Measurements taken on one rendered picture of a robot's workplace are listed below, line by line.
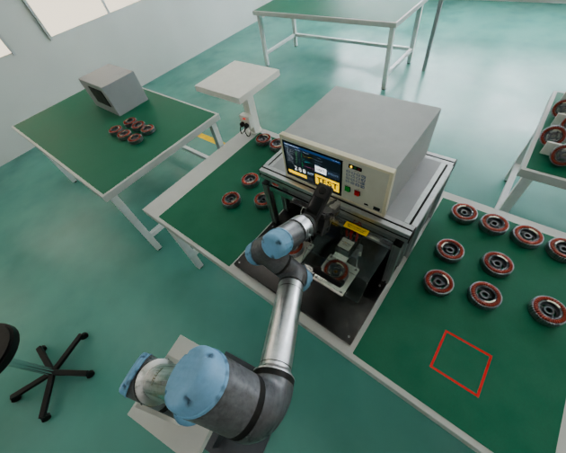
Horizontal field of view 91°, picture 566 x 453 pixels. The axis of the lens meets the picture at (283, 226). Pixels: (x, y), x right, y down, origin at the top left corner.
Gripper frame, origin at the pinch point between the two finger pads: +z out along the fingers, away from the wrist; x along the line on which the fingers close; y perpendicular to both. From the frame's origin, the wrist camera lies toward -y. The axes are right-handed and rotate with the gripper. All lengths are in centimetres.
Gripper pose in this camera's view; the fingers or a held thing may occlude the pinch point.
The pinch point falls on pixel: (337, 199)
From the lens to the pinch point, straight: 97.5
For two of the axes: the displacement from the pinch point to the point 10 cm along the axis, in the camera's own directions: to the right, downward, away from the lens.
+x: 7.8, 4.2, -4.6
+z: 6.1, -3.6, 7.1
